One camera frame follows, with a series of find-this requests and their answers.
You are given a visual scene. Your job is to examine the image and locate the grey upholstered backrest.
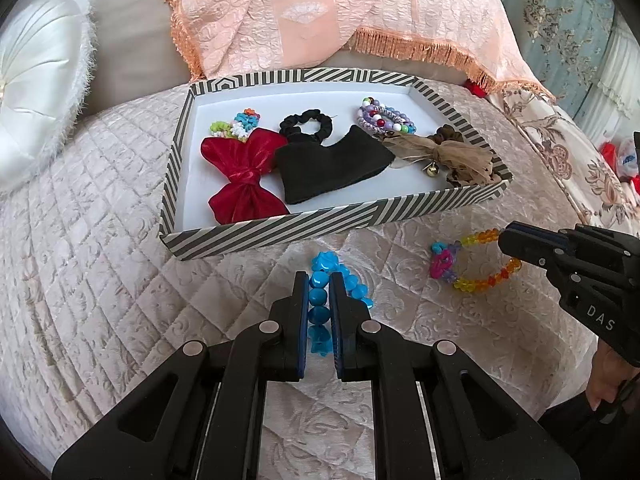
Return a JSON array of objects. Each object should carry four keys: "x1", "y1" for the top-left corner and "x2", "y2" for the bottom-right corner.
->
[{"x1": 80, "y1": 0, "x2": 193, "y2": 116}]

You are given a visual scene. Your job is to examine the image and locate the black and white striped box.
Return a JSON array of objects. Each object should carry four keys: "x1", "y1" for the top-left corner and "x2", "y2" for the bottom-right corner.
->
[{"x1": 159, "y1": 66, "x2": 515, "y2": 261}]

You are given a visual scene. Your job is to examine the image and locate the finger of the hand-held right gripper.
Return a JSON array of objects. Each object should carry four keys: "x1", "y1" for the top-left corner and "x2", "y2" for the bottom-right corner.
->
[
  {"x1": 500, "y1": 244, "x2": 640, "y2": 363},
  {"x1": 501, "y1": 221, "x2": 640, "y2": 281}
]

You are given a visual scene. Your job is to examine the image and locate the brown scrunchie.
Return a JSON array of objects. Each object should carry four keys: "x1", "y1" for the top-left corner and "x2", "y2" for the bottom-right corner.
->
[{"x1": 429, "y1": 124, "x2": 502, "y2": 187}]

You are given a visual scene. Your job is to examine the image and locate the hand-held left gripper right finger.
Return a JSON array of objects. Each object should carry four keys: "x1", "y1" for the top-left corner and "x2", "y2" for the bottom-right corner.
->
[{"x1": 330, "y1": 272, "x2": 581, "y2": 480}]

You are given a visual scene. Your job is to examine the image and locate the green white blue flower bracelet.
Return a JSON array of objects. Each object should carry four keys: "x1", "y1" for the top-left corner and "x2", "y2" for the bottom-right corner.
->
[{"x1": 209, "y1": 108, "x2": 264, "y2": 141}]

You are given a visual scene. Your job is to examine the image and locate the pink fringed blanket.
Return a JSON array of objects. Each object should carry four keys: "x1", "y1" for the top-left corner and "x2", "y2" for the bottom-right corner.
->
[{"x1": 157, "y1": 0, "x2": 556, "y2": 106}]

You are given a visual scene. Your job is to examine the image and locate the multicolour round bead bracelet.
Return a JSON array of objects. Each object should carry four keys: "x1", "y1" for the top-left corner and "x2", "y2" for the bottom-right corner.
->
[{"x1": 357, "y1": 96, "x2": 403, "y2": 134}]

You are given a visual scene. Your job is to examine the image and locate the black velvet cloth bow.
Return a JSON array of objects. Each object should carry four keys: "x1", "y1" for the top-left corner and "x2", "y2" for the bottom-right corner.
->
[{"x1": 274, "y1": 125, "x2": 403, "y2": 206}]

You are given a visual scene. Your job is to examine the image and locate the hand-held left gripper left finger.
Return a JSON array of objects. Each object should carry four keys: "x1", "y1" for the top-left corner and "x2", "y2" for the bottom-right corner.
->
[{"x1": 52, "y1": 271, "x2": 308, "y2": 480}]

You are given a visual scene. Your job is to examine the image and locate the person's right forearm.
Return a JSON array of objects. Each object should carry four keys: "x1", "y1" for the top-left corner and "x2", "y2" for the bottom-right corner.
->
[{"x1": 540, "y1": 392, "x2": 640, "y2": 443}]

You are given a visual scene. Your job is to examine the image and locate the red and white plastic bags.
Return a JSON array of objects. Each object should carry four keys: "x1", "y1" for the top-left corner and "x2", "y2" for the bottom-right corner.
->
[{"x1": 599, "y1": 136, "x2": 640, "y2": 182}]

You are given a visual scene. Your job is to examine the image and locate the person's right hand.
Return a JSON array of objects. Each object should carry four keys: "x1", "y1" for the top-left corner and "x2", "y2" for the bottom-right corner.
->
[{"x1": 587, "y1": 347, "x2": 626, "y2": 409}]

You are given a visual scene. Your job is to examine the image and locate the orange yellow translucent bracelet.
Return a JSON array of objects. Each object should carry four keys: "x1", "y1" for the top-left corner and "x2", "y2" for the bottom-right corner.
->
[{"x1": 430, "y1": 228, "x2": 523, "y2": 292}]

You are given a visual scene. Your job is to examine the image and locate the blue floral curtain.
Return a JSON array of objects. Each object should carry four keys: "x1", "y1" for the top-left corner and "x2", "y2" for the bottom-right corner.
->
[{"x1": 490, "y1": 0, "x2": 621, "y2": 116}]

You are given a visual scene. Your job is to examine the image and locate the white lace fabric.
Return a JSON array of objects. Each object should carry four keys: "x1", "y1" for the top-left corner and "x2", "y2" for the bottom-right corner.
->
[{"x1": 570, "y1": 10, "x2": 640, "y2": 146}]

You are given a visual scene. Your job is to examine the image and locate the red satin bow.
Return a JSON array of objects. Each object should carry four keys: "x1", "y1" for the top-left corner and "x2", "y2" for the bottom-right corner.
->
[{"x1": 201, "y1": 127, "x2": 291, "y2": 225}]

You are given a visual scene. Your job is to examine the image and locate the blue bead bracelet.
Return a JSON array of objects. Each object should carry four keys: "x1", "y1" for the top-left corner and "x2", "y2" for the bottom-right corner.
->
[{"x1": 307, "y1": 251, "x2": 376, "y2": 358}]

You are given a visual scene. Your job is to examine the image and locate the white satin round cushion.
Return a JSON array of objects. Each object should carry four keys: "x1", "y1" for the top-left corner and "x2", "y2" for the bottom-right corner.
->
[{"x1": 0, "y1": 0, "x2": 96, "y2": 193}]

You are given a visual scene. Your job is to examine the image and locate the black scrunchie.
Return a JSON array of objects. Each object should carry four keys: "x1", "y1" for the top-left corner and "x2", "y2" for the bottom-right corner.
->
[{"x1": 278, "y1": 110, "x2": 334, "y2": 149}]

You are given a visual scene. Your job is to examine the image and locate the brown tulle bow with bells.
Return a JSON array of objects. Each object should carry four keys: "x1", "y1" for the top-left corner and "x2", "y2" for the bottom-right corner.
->
[{"x1": 382, "y1": 132, "x2": 501, "y2": 186}]

